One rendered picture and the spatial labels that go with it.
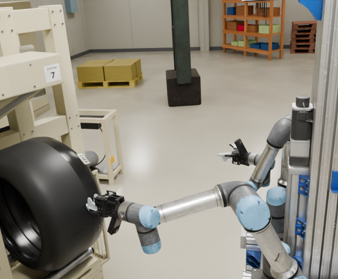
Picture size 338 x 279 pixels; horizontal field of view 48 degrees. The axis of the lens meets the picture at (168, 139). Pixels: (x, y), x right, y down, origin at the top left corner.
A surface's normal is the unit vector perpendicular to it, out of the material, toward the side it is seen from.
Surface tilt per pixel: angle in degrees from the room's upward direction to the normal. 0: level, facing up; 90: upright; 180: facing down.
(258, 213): 83
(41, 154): 20
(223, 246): 0
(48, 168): 36
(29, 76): 90
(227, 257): 0
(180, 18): 89
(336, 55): 90
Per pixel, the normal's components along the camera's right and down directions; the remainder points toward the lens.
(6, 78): 0.80, 0.18
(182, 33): 0.05, 0.34
